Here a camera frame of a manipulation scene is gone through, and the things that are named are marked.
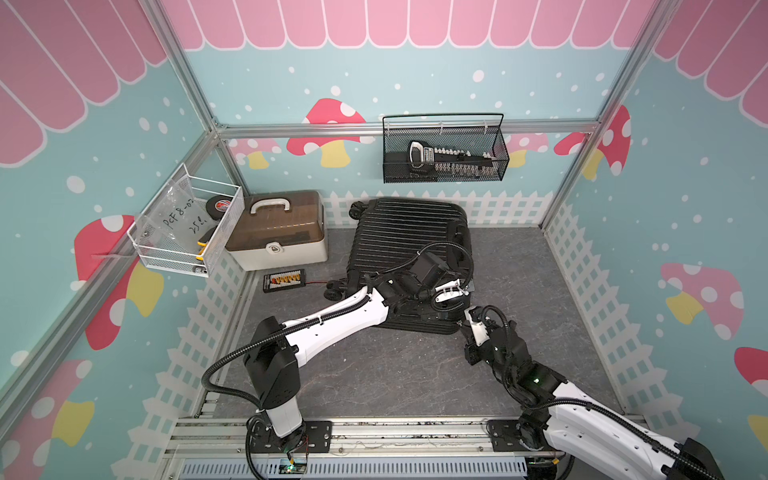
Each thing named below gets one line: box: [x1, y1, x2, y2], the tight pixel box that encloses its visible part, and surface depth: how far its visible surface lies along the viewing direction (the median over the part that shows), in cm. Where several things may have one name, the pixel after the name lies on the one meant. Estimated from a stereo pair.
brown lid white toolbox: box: [225, 190, 328, 272], surface depth 101 cm
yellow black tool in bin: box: [196, 225, 218, 261], surface depth 66 cm
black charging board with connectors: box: [263, 268, 306, 293], surface depth 105 cm
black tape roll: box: [206, 195, 233, 220], surface depth 81 cm
